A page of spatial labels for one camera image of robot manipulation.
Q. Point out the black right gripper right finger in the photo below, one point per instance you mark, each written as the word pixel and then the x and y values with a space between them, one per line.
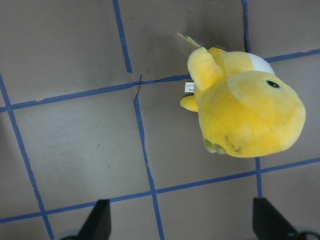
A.
pixel 269 224

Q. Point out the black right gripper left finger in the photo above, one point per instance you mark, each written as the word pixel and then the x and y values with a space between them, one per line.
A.
pixel 98 225

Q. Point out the yellow plush toy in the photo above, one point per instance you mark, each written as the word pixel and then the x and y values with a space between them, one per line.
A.
pixel 244 110

